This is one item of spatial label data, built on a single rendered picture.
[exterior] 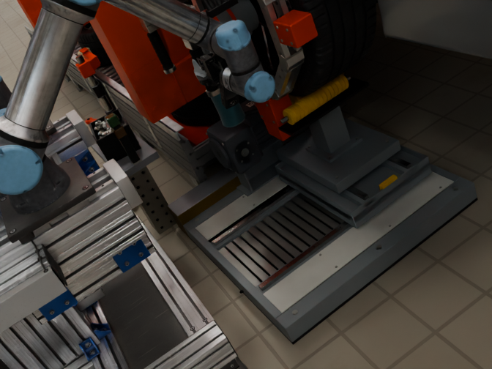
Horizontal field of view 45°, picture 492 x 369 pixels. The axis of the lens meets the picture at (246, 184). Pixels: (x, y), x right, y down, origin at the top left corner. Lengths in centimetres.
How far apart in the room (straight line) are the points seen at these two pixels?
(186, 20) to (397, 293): 107
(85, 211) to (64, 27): 48
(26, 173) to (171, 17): 49
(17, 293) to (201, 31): 75
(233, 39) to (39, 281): 70
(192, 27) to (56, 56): 37
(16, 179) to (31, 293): 29
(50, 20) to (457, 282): 138
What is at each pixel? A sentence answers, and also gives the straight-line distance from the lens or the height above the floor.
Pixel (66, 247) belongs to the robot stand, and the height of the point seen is 69.
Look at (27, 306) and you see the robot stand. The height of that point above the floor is 68.
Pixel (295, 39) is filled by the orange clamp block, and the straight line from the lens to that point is 164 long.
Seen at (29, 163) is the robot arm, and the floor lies 98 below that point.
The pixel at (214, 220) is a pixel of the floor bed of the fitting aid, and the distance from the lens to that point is 242.
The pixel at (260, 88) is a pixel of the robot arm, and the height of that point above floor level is 86.
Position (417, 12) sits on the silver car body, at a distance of 156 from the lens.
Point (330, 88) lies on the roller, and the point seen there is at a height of 53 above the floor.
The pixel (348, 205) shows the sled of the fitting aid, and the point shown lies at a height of 15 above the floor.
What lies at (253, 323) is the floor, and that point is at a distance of 205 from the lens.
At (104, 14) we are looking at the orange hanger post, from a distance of 218.
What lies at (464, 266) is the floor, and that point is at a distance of 200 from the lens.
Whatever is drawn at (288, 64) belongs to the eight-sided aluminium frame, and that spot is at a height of 75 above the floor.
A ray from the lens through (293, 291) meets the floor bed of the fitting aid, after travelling 198.
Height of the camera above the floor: 145
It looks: 33 degrees down
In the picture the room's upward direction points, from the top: 25 degrees counter-clockwise
